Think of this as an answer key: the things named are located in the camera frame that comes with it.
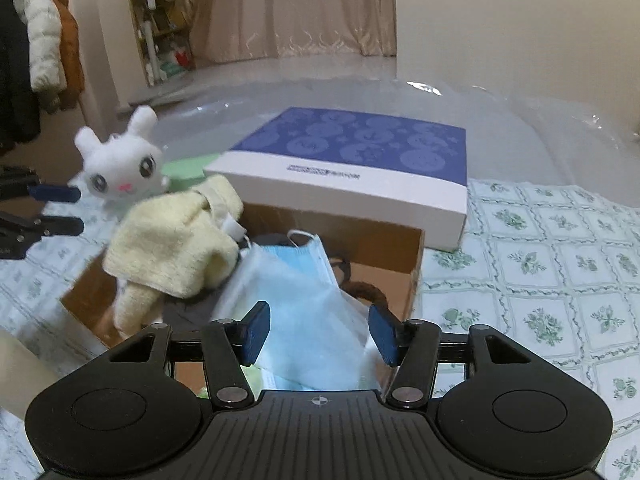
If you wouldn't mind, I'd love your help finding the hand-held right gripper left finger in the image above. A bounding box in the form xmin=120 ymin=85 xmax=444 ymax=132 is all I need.
xmin=107 ymin=301 xmax=272 ymax=409

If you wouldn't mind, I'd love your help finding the brown cardboard box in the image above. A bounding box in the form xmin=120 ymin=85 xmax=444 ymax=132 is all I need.
xmin=59 ymin=202 xmax=426 ymax=397

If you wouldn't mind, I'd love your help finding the brown jacket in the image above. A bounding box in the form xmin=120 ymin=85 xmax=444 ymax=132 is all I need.
xmin=35 ymin=0 xmax=86 ymax=112

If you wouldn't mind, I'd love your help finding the pale yellow towel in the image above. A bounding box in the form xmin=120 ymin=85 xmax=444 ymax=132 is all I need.
xmin=102 ymin=174 xmax=246 ymax=342

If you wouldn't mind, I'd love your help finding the beige curtain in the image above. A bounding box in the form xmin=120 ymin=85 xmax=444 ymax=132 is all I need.
xmin=192 ymin=0 xmax=399 ymax=62

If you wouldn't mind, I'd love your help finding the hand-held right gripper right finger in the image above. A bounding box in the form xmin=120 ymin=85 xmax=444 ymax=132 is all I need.
xmin=368 ymin=303 xmax=532 ymax=409

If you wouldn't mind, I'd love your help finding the black puffer jacket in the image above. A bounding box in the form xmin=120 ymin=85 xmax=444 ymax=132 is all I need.
xmin=0 ymin=0 xmax=42 ymax=157

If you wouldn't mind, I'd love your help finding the blue and white box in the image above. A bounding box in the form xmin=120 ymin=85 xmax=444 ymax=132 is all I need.
xmin=202 ymin=106 xmax=469 ymax=254

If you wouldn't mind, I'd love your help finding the white bunny plush toy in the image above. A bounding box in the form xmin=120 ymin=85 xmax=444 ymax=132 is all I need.
xmin=73 ymin=104 xmax=169 ymax=212

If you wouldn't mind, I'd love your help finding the cluttered bookshelf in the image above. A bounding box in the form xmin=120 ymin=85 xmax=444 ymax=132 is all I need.
xmin=124 ymin=0 xmax=197 ymax=88

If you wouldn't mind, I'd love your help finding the cream thermos bottle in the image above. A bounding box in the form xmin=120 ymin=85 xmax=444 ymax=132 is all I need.
xmin=0 ymin=327 xmax=61 ymax=413

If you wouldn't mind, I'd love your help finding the floral tablecloth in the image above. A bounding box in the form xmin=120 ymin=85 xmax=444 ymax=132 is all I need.
xmin=0 ymin=174 xmax=640 ymax=480

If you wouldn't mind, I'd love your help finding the pale green container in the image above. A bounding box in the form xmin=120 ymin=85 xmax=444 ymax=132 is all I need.
xmin=161 ymin=156 xmax=232 ymax=192

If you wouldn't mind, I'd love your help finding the white puffer jacket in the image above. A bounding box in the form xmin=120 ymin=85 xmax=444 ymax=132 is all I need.
xmin=9 ymin=0 xmax=69 ymax=94

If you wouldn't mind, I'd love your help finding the clear plastic sheet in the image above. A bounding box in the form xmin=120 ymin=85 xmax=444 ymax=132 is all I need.
xmin=114 ymin=54 xmax=640 ymax=192

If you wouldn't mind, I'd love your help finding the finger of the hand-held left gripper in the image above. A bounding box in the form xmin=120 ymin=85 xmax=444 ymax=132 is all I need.
xmin=0 ymin=211 xmax=85 ymax=242
xmin=0 ymin=164 xmax=81 ymax=204

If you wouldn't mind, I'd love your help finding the brown scrunchie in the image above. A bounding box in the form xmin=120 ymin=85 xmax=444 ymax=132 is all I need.
xmin=344 ymin=281 xmax=392 ymax=312

